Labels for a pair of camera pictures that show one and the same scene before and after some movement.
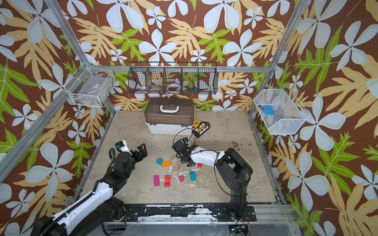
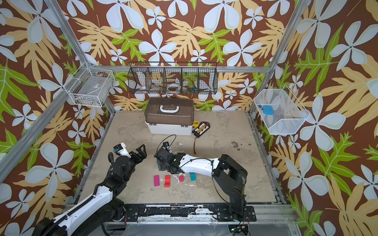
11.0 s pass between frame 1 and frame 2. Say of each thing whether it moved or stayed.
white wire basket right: stayed
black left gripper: stayed
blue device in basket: stayed
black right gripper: moved
